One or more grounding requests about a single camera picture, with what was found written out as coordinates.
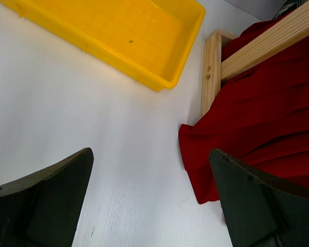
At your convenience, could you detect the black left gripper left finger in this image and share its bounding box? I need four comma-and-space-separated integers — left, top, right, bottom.
0, 148, 94, 246

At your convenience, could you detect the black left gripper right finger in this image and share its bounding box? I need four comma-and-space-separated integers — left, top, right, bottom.
209, 149, 309, 246

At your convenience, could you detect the red skirt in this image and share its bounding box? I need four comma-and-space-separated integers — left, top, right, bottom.
179, 13, 309, 205

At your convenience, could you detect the navy white plaid skirt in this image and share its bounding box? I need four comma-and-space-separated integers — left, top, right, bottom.
272, 0, 307, 20

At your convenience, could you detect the wooden clothes rack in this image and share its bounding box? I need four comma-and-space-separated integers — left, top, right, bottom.
200, 1, 309, 116

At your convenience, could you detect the yellow plastic tray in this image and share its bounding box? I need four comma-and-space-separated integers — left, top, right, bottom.
3, 0, 205, 92

